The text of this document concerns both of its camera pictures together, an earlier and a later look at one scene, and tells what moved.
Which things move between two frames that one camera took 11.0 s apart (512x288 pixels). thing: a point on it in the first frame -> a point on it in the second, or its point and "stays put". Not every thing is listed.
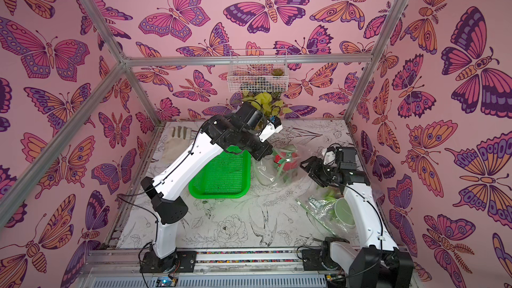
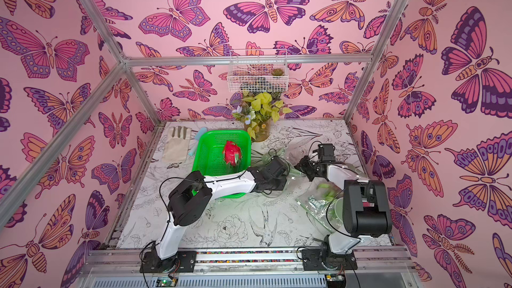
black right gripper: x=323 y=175 stays put
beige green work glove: x=179 y=142 stays put
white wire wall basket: x=258 y=71 stays put
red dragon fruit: x=289 y=161 -> x=232 y=153
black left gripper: x=267 y=149 -> x=283 y=180
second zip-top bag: x=326 y=211 stays put
